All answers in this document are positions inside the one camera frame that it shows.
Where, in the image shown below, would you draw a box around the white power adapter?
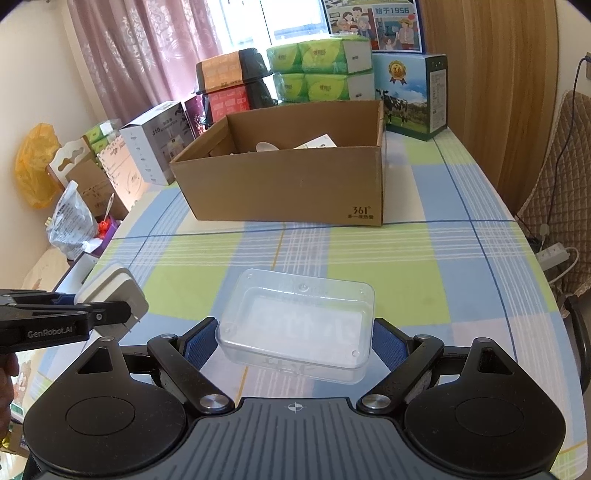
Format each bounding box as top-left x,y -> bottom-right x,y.
74,263 -> 149,341

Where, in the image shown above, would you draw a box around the clear plastic tray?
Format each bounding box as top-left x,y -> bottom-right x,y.
215,269 -> 375,384

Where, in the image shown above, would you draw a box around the white plastic spoon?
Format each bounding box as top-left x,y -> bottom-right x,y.
256,142 -> 279,152

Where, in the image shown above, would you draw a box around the white tablet medicine box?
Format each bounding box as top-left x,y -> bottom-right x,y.
297,134 -> 336,149

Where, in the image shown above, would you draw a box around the person's left hand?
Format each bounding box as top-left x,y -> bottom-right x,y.
0,353 -> 19,439

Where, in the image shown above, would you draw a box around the clear printed plastic bag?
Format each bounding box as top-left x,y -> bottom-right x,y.
46,181 -> 98,261

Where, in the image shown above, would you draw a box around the kraft cardboard package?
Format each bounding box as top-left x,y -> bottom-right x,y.
46,138 -> 128,221

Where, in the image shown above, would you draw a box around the yellow plastic bag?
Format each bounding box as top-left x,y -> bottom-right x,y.
14,123 -> 61,210

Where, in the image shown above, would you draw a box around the white appliance box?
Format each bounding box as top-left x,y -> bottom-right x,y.
120,101 -> 194,186

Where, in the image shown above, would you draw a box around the white power strip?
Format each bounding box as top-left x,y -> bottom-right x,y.
536,243 -> 570,272

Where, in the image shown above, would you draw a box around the brown quilted chair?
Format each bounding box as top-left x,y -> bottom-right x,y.
518,90 -> 590,297

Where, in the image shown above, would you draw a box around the brown cardboard box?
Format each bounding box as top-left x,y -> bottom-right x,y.
170,100 -> 385,226

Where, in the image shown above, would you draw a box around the orange red stacked boxes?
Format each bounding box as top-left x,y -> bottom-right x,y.
195,52 -> 250,122

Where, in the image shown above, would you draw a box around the pink curtain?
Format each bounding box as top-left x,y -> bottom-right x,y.
67,1 -> 221,122

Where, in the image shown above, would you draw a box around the green cow milk box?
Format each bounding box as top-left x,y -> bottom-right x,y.
373,52 -> 448,141

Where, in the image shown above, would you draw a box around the black plastic bag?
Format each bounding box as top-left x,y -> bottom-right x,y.
238,48 -> 277,110

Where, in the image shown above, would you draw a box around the green tissue pack bundle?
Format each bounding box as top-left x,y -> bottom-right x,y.
266,35 -> 376,103

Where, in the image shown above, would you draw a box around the blue milk carton box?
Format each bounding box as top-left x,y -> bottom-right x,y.
320,0 -> 425,54

